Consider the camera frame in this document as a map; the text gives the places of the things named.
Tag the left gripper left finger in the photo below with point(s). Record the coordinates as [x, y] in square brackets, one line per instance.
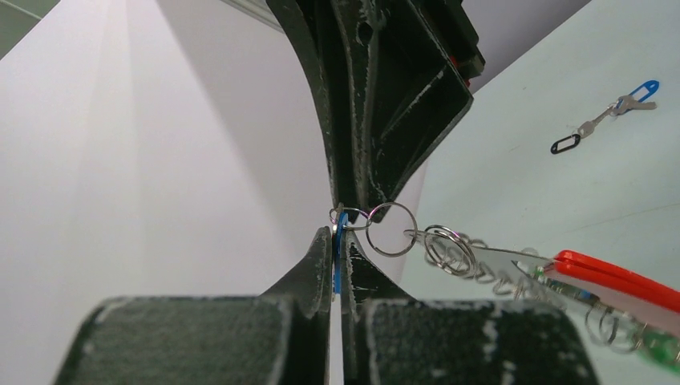
[281, 336]

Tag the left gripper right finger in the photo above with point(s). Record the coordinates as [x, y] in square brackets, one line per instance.
[389, 337]

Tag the green key tag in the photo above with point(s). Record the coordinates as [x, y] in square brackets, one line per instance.
[660, 349]

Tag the blue key tag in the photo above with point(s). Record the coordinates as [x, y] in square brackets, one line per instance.
[340, 219]

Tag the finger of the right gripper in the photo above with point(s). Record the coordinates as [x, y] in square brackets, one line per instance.
[312, 29]
[409, 67]

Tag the removed keys with tags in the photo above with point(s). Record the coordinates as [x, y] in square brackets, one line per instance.
[636, 100]

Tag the red-handled key organizer with rings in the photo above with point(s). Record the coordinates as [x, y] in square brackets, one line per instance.
[617, 304]

